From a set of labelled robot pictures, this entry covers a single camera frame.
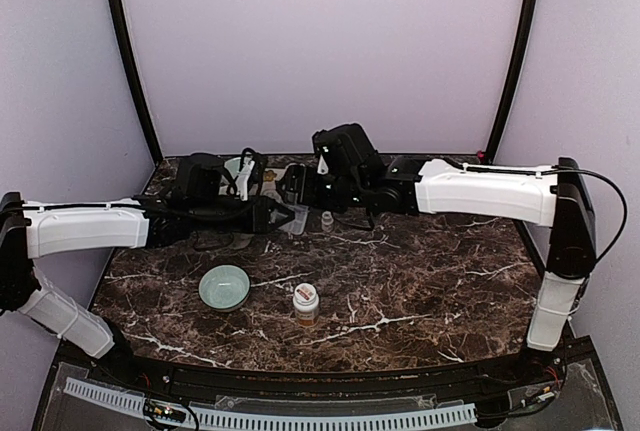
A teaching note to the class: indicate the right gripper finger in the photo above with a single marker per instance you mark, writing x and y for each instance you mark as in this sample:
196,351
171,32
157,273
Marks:
294,178
292,200

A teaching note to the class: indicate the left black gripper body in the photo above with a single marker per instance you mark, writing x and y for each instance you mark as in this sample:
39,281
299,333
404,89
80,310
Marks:
206,214

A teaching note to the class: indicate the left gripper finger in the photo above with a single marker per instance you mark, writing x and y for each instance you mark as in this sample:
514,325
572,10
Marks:
268,226
279,211

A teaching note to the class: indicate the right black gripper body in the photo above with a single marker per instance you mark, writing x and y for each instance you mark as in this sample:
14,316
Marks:
345,191

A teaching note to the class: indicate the clear plastic pill organizer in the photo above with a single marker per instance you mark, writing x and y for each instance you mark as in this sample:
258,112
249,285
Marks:
297,225

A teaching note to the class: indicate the white pill bottle orange label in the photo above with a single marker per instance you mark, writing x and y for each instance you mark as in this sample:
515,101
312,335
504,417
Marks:
306,304

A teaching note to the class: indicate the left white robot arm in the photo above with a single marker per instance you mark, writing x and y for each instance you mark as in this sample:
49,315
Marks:
33,230

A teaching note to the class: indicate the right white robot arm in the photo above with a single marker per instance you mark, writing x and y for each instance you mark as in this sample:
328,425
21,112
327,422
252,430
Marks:
549,196

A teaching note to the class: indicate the square floral plate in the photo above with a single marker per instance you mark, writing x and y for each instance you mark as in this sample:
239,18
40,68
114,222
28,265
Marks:
272,176

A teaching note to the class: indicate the small white vial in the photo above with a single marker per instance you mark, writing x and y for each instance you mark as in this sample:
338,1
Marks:
327,222

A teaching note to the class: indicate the white ceramic mug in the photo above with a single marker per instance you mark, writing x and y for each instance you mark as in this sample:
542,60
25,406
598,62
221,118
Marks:
237,241

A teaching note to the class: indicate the celadon bowl on plate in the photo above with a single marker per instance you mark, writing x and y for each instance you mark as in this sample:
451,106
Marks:
238,169

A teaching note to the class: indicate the celadon bowl front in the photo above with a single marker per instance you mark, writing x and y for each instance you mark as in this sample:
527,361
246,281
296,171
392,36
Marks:
224,288

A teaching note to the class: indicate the white slotted cable duct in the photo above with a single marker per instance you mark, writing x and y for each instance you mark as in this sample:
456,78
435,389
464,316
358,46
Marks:
258,414

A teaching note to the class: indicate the left black frame post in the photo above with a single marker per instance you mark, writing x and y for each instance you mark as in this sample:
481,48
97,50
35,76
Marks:
128,60

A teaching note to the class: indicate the black frame post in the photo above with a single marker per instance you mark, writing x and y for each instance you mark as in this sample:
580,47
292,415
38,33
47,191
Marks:
511,81
128,60

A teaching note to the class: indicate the black front rail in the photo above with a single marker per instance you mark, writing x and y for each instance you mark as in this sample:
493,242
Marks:
177,372

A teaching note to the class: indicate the right black frame post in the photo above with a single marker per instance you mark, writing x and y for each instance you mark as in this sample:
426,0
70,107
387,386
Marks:
511,81

